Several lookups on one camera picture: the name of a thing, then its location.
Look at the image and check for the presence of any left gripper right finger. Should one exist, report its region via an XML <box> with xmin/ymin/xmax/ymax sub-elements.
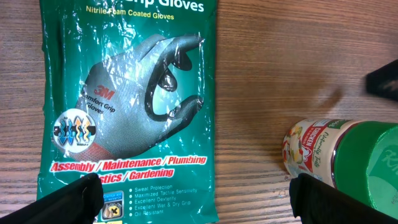
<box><xmin>289</xmin><ymin>174</ymin><xmax>395</xmax><ymax>224</ymax></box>

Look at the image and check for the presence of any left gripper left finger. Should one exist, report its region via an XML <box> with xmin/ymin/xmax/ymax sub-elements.
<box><xmin>1</xmin><ymin>173</ymin><xmax>104</xmax><ymax>224</ymax></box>

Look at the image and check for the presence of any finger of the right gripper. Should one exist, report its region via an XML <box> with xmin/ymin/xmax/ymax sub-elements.
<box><xmin>365</xmin><ymin>60</ymin><xmax>397</xmax><ymax>101</ymax></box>

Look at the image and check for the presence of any green lid jar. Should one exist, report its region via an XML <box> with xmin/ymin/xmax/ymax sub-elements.
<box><xmin>282</xmin><ymin>119</ymin><xmax>397</xmax><ymax>218</ymax></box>

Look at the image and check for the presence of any green 3M gloves packet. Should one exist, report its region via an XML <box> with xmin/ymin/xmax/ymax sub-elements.
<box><xmin>37</xmin><ymin>0</ymin><xmax>219</xmax><ymax>223</ymax></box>

